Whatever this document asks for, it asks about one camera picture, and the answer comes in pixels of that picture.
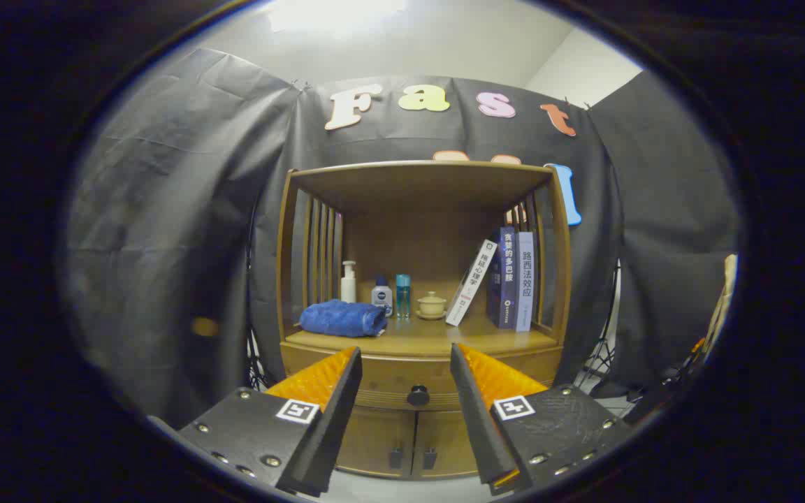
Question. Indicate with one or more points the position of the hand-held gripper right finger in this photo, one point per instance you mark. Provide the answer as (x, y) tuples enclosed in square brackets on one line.
[(476, 419)]

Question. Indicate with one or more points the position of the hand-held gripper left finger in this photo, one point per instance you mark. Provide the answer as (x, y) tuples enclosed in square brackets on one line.
[(336, 419)]

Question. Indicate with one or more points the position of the black round drawer knob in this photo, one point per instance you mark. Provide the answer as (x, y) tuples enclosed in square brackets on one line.
[(418, 396)]

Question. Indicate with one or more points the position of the wooden drawer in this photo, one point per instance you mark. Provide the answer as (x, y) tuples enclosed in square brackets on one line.
[(402, 370)]

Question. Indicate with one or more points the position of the wooden cabinet door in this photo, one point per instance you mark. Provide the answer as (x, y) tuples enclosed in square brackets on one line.
[(381, 436), (444, 436)]

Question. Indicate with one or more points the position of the wooden countertop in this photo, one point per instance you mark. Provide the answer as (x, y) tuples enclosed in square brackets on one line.
[(430, 339)]

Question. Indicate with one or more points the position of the wooden cabinet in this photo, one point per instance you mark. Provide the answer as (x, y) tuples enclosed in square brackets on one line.
[(416, 202)]

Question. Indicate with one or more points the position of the black tripod stand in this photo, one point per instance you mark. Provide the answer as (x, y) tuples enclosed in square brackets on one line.
[(602, 349), (256, 367)]

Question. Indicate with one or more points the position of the blue folded towel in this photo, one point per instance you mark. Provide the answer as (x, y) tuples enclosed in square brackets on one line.
[(343, 318)]

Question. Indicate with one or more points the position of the beige lidded teacup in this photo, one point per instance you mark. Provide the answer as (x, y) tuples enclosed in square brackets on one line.
[(432, 305)]

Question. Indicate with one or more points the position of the white bottle with blue cap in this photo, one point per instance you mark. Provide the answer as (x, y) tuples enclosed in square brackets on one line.
[(381, 293)]

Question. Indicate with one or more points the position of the white pump bottle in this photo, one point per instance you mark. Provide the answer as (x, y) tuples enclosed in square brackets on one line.
[(349, 285)]

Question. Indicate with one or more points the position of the white book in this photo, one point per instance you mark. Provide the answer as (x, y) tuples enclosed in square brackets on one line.
[(471, 283)]

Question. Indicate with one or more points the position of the clear blue bottle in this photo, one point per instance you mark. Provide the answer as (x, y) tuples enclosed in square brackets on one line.
[(402, 295)]

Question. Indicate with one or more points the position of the dark blue book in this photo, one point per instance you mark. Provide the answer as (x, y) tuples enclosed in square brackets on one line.
[(502, 279)]

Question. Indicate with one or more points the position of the pale lavender book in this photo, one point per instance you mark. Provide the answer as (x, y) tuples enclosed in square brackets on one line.
[(525, 279)]

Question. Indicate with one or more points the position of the beige backpack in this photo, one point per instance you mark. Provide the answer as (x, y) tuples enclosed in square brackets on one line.
[(722, 300)]

